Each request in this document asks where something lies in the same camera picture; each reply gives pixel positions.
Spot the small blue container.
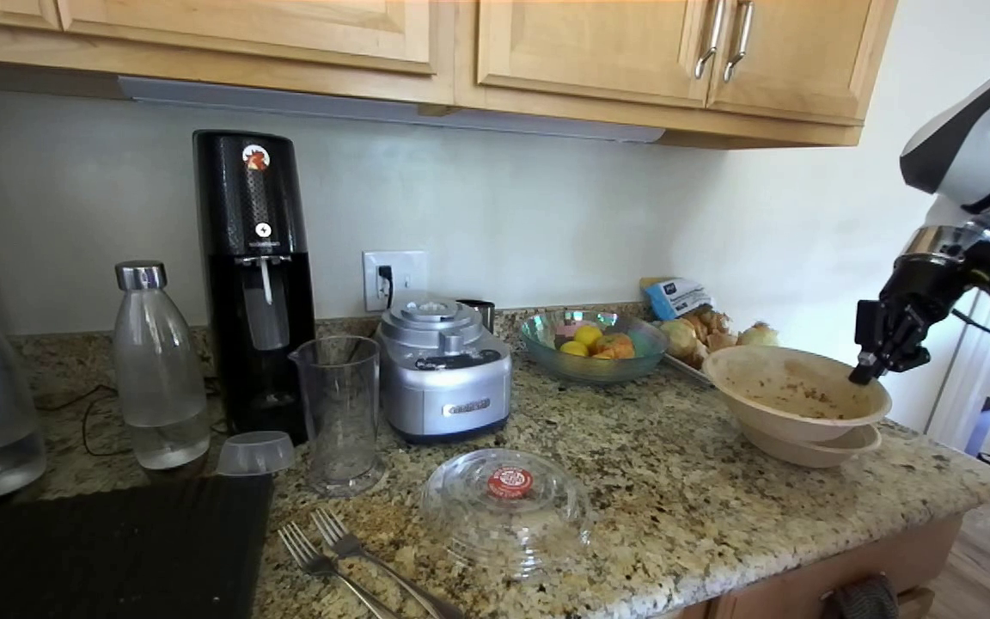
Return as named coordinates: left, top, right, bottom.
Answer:
left=961, top=395, right=990, bottom=461

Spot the small clear plastic cap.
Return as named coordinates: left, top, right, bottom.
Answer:
left=212, top=427, right=298, bottom=483

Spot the glass lid with red knob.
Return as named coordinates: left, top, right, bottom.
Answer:
left=421, top=446, right=590, bottom=579

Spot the glass fruit bowl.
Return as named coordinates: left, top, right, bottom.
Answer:
left=511, top=308, right=668, bottom=388

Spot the blue white box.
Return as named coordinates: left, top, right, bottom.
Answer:
left=643, top=272, right=714, bottom=323

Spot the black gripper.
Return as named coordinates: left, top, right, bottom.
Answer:
left=848, top=255, right=972, bottom=388

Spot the silver food processor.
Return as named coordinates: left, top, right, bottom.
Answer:
left=375, top=297, right=515, bottom=445

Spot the metal cabinet handle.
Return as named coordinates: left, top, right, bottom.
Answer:
left=721, top=0, right=761, bottom=84
left=691, top=0, right=728, bottom=84

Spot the black soda maker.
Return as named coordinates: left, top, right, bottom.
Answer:
left=194, top=128, right=320, bottom=445

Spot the silver fork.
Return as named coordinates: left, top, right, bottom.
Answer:
left=276, top=520, right=391, bottom=619
left=308, top=511, right=457, bottom=619

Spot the yellow lemon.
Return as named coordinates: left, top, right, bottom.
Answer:
left=571, top=320, right=609, bottom=354

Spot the white wall outlet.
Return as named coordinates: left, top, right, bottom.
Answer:
left=360, top=247, right=434, bottom=316

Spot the clear bottle with metal cap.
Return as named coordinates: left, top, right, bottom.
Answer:
left=109, top=260, right=212, bottom=474

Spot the black ribbed mat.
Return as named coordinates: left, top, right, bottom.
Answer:
left=0, top=474, right=277, bottom=619

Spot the orange fruit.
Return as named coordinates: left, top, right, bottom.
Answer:
left=594, top=332, right=638, bottom=366

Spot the black drawer knob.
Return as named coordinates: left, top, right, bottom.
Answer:
left=823, top=574, right=902, bottom=619

